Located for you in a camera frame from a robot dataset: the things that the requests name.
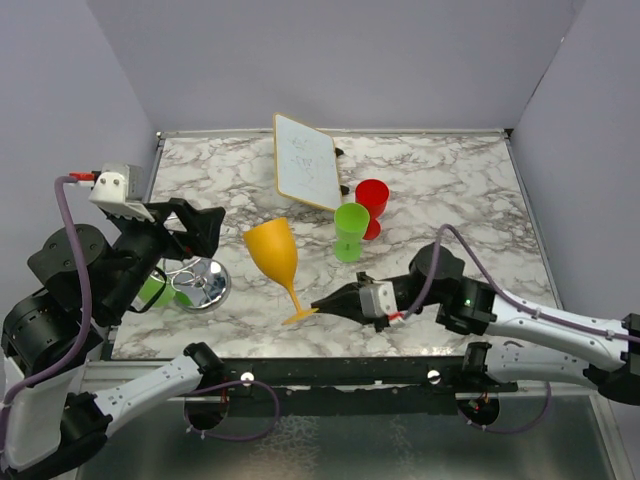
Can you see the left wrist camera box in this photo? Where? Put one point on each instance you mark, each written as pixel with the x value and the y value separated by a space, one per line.
pixel 113 182

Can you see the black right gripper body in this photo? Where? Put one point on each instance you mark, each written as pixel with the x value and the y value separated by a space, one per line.
pixel 411 296

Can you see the green wine glass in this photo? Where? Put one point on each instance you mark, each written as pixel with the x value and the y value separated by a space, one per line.
pixel 171 292
pixel 351 221

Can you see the black front mounting rail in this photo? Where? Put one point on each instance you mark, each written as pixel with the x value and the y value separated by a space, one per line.
pixel 351 386

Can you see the yellow wine glass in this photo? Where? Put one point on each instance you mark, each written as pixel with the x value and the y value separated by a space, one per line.
pixel 273 250

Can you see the red wine glass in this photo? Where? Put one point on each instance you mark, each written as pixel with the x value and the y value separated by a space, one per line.
pixel 372 194

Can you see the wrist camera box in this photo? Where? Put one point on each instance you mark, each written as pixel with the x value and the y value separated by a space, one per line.
pixel 113 182
pixel 378 302

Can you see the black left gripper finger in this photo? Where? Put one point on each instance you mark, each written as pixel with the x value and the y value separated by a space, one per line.
pixel 124 214
pixel 202 228

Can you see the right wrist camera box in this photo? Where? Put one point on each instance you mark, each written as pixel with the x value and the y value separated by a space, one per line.
pixel 378 302

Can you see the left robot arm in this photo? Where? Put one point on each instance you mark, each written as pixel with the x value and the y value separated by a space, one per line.
pixel 87 285

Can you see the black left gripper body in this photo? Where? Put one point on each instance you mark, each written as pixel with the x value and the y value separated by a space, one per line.
pixel 143 254

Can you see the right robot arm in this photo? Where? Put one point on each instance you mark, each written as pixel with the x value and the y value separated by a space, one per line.
pixel 541 343

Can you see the chrome wine glass rack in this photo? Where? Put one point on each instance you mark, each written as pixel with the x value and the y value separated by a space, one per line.
pixel 200 284

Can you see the small whiteboard yellow frame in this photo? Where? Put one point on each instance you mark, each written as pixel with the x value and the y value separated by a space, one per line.
pixel 305 164

